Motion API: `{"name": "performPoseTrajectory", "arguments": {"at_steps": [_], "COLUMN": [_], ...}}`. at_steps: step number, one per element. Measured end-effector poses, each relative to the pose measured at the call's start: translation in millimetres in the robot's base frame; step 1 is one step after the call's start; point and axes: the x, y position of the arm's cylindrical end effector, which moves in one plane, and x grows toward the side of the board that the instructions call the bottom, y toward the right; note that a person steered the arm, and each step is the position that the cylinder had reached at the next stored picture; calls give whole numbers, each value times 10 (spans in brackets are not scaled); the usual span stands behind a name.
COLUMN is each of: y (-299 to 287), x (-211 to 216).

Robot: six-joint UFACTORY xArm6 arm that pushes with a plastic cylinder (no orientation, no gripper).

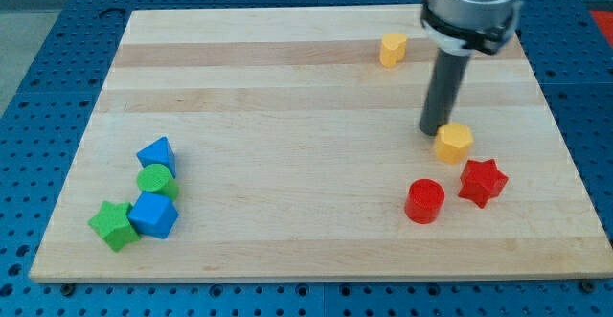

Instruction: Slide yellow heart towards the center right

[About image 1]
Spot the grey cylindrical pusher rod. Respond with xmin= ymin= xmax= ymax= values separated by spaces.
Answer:
xmin=419 ymin=49 xmax=470 ymax=136

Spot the yellow heart block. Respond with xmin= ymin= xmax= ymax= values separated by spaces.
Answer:
xmin=379 ymin=33 xmax=408 ymax=68

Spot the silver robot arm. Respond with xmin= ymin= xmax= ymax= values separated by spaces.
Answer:
xmin=420 ymin=0 xmax=522 ymax=136

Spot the yellow hexagon block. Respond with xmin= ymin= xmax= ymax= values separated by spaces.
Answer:
xmin=434 ymin=123 xmax=474 ymax=164

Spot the red star block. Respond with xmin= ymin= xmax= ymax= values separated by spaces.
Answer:
xmin=458 ymin=159 xmax=509 ymax=209

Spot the red cylinder block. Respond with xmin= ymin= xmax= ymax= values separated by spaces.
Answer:
xmin=404 ymin=178 xmax=445 ymax=224

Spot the wooden board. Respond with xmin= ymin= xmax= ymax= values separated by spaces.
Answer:
xmin=30 ymin=5 xmax=612 ymax=283

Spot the blue triangle block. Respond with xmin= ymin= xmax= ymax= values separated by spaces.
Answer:
xmin=136 ymin=136 xmax=176 ymax=178

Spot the green cylinder block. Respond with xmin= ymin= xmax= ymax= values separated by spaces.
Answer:
xmin=136 ymin=164 xmax=179 ymax=201

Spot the blue cube block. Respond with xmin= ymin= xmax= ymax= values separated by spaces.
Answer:
xmin=127 ymin=192 xmax=179 ymax=239

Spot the green star block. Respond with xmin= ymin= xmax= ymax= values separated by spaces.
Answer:
xmin=88 ymin=201 xmax=141 ymax=252

